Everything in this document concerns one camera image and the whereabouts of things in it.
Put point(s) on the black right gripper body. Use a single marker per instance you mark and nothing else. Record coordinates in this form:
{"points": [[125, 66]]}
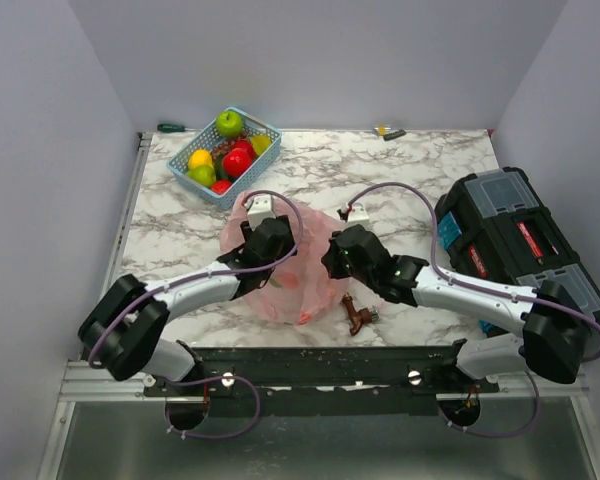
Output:
{"points": [[338, 266]]}

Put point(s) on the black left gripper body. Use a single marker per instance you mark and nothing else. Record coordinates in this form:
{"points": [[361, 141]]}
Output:
{"points": [[287, 249]]}

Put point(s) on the pink plastic bag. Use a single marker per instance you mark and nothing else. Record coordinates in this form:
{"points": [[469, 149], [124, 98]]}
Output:
{"points": [[300, 289]]}

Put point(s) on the red fake fruit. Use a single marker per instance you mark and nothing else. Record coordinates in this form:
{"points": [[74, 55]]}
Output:
{"points": [[220, 187], [236, 162]]}

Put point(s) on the green fake fruit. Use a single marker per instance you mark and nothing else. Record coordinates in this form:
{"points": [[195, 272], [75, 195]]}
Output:
{"points": [[204, 175]]}

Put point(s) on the green fake apple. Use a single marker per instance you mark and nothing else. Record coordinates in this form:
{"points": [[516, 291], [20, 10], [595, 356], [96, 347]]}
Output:
{"points": [[229, 124]]}

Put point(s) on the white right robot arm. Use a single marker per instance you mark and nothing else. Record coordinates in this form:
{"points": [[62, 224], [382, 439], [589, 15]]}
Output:
{"points": [[542, 330]]}

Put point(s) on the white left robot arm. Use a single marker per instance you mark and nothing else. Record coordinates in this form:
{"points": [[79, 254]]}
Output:
{"points": [[123, 331]]}

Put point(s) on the green fake avocado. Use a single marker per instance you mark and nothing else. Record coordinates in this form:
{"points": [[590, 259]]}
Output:
{"points": [[221, 174]]}

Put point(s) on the yellow fake starfruit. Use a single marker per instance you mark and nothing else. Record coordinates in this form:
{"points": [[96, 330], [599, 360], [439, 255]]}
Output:
{"points": [[260, 143]]}

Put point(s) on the red fake pomegranate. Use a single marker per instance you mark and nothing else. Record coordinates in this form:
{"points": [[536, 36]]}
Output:
{"points": [[247, 147]]}

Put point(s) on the purple fake grapes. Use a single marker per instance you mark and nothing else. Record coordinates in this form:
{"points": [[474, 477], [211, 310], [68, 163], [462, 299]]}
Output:
{"points": [[226, 145]]}

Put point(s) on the yellow fake pear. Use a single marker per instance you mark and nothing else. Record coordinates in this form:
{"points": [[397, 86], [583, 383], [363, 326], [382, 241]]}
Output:
{"points": [[200, 157]]}

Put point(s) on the light blue plastic basket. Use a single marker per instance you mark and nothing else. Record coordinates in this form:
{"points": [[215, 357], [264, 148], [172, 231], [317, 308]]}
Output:
{"points": [[207, 139]]}

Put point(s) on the yellow black small tool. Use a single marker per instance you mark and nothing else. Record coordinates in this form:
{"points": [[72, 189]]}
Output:
{"points": [[387, 133]]}

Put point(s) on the black plastic toolbox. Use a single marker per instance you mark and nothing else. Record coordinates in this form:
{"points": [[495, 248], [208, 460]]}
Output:
{"points": [[494, 226]]}

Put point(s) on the black mounting bar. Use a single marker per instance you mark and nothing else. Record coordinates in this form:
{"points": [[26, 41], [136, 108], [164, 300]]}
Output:
{"points": [[326, 381]]}

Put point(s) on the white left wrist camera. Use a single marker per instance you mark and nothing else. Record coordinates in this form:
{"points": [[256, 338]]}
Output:
{"points": [[259, 208]]}

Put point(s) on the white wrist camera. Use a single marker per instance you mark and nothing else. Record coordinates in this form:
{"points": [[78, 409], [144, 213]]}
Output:
{"points": [[259, 208], [356, 214]]}

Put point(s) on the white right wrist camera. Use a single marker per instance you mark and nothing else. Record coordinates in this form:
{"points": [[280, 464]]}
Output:
{"points": [[356, 214]]}

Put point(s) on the green handled screwdriver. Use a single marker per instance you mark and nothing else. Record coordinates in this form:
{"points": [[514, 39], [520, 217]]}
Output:
{"points": [[170, 128]]}

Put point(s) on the metal rail at table edge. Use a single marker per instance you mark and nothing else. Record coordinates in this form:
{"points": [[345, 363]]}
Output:
{"points": [[128, 206]]}

